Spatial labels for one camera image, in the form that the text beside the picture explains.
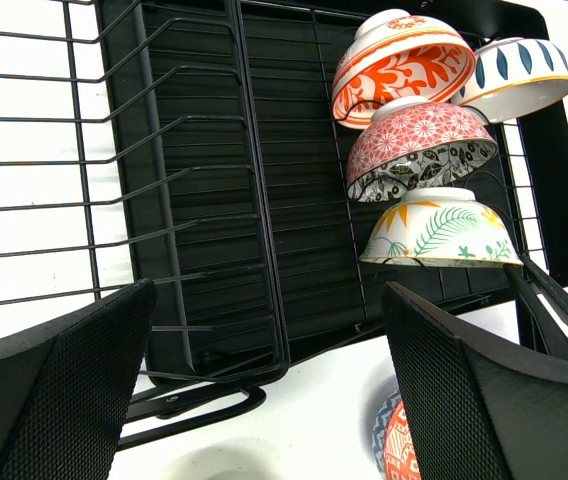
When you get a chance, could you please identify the white bowl pink rim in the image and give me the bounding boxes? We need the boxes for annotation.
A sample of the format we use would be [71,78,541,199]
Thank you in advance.
[450,37,568,123]

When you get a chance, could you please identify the orange floral bowl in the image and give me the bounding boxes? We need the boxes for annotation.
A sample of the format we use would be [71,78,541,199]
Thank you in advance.
[331,9,476,130]

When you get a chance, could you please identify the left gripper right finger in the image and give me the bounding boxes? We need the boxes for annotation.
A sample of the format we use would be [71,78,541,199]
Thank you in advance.
[382,282,568,479]

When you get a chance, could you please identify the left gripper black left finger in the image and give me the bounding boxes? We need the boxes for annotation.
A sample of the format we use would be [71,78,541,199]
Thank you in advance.
[0,279,156,479]

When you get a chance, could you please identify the orange blue geometric bowl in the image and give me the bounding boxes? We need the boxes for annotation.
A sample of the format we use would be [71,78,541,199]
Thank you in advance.
[372,389,421,480]

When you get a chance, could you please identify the black wire plate rack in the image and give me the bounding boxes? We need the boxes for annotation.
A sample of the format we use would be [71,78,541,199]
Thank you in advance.
[0,1,287,447]

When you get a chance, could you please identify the black leaf pattern bowl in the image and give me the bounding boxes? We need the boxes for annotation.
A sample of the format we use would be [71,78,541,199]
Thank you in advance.
[346,96,498,202]

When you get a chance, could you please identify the leaf pattern white bowl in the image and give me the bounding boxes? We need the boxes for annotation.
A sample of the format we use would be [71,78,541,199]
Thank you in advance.
[359,187,522,268]

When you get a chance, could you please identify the black dish rack tray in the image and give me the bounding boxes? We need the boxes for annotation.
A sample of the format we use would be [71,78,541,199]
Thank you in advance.
[94,0,568,386]

